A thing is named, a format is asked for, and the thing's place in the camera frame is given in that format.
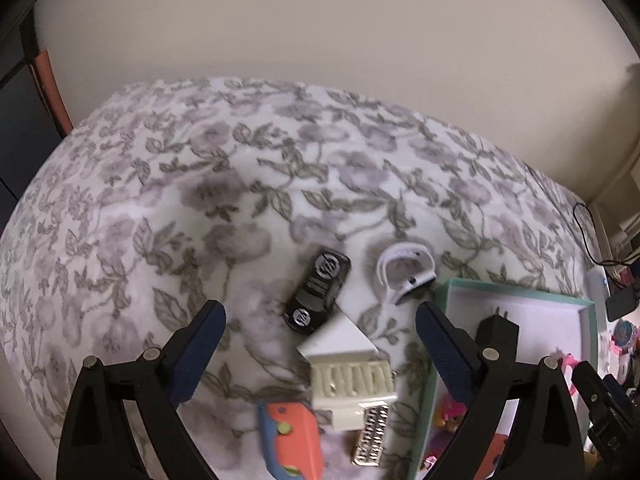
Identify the white smartwatch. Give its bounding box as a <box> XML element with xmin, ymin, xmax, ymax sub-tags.
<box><xmin>376</xmin><ymin>242</ymin><xmax>437</xmax><ymax>306</ymax></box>

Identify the black toy car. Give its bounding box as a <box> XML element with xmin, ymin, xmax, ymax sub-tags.
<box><xmin>283</xmin><ymin>247</ymin><xmax>351</xmax><ymax>336</ymax></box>

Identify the white square plastic case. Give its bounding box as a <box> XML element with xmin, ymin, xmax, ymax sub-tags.
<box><xmin>296</xmin><ymin>311</ymin><xmax>399</xmax><ymax>433</ymax></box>

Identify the orange and blue toy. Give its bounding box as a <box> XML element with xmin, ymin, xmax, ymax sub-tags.
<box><xmin>256</xmin><ymin>401</ymin><xmax>323</xmax><ymax>480</ymax></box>

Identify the orange board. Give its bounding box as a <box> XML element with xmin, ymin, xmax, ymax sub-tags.
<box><xmin>29</xmin><ymin>50</ymin><xmax>75</xmax><ymax>133</ymax></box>

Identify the dark cabinet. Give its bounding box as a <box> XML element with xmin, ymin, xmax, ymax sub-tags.
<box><xmin>0</xmin><ymin>10</ymin><xmax>68</xmax><ymax>231</ymax></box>

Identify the black charger cube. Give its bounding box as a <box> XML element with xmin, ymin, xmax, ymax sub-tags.
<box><xmin>475</xmin><ymin>307</ymin><xmax>520</xmax><ymax>361</ymax></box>

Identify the white power strip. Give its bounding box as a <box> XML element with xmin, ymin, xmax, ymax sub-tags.
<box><xmin>585</xmin><ymin>267</ymin><xmax>611</xmax><ymax>311</ymax></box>

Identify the floral blanket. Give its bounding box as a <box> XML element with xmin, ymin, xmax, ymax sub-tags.
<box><xmin>0</xmin><ymin>77</ymin><xmax>608</xmax><ymax>480</ymax></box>

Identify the black cable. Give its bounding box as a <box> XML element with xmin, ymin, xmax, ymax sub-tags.
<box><xmin>572</xmin><ymin>202</ymin><xmax>640</xmax><ymax>268</ymax></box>

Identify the silver blue-faced wristwatch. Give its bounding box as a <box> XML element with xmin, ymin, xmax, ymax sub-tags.
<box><xmin>611</xmin><ymin>319</ymin><xmax>639</xmax><ymax>356</ymax></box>

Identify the teal shallow cardboard box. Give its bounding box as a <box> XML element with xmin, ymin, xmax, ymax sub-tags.
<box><xmin>409</xmin><ymin>277</ymin><xmax>598</xmax><ymax>480</ymax></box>

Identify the small pink-haired doll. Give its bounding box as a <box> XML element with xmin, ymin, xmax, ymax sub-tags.
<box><xmin>432</xmin><ymin>395</ymin><xmax>469</xmax><ymax>433</ymax></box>

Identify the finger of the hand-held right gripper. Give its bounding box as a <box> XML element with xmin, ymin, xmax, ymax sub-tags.
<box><xmin>602</xmin><ymin>373</ymin><xmax>633</xmax><ymax>408</ymax></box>
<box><xmin>571</xmin><ymin>361</ymin><xmax>612</xmax><ymax>428</ymax></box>

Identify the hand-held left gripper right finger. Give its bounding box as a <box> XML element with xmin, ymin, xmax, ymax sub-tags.
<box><xmin>416</xmin><ymin>302</ymin><xmax>586</xmax><ymax>480</ymax></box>

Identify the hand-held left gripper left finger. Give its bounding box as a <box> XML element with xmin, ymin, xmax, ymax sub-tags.
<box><xmin>56</xmin><ymin>300</ymin><xmax>227</xmax><ymax>480</ymax></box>

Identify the black power adapter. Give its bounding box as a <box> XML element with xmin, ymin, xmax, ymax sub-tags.
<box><xmin>605</xmin><ymin>290</ymin><xmax>640</xmax><ymax>322</ymax></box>

